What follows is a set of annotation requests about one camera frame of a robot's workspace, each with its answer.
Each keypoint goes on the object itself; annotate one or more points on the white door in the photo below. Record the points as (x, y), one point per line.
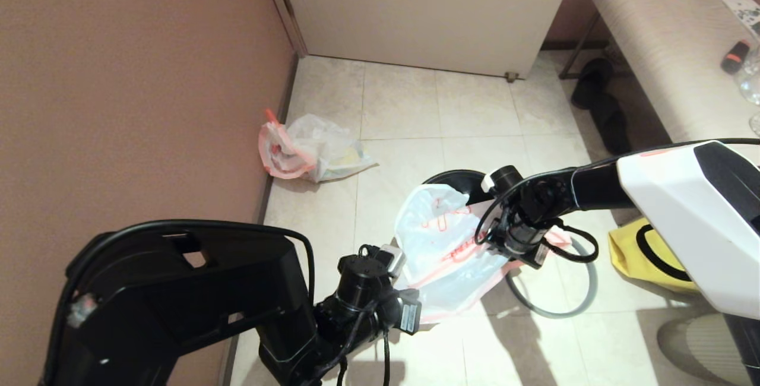
(427, 12)

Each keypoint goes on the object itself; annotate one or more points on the yellow fabric bag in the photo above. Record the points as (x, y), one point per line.
(629, 255)

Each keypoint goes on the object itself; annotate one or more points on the beige door frame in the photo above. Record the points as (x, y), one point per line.
(284, 6)

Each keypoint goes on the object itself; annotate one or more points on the black slipper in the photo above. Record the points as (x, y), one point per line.
(592, 82)
(614, 129)

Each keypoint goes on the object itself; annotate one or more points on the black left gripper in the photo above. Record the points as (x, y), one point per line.
(368, 318)

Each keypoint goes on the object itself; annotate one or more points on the white red-printed trash bag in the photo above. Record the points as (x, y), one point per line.
(314, 148)
(439, 255)

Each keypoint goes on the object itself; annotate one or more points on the small metal door stop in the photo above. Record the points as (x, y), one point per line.
(510, 76)

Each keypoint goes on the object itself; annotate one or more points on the grey skirting board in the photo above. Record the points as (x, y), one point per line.
(279, 130)

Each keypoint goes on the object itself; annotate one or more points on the white leaflet with blue print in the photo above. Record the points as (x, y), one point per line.
(745, 13)

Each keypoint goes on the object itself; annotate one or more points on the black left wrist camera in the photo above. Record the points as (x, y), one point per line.
(362, 276)

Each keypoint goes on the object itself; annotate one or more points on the light woodgrain desk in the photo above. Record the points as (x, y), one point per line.
(671, 47)

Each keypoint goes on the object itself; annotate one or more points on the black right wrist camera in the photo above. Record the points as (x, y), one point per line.
(504, 178)

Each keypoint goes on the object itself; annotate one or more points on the black round trash bin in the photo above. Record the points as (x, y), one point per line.
(457, 181)

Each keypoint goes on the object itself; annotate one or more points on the clear wine glass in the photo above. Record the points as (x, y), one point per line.
(755, 126)
(751, 84)

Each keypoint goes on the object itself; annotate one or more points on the black marker with red band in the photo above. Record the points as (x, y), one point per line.
(735, 57)

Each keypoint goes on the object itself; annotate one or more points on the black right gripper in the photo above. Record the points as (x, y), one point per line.
(522, 240)

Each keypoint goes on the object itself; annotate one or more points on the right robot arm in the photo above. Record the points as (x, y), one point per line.
(671, 208)

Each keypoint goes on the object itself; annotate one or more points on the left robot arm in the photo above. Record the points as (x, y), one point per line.
(178, 303)

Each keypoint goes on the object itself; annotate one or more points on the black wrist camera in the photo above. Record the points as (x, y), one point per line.
(504, 178)
(362, 276)

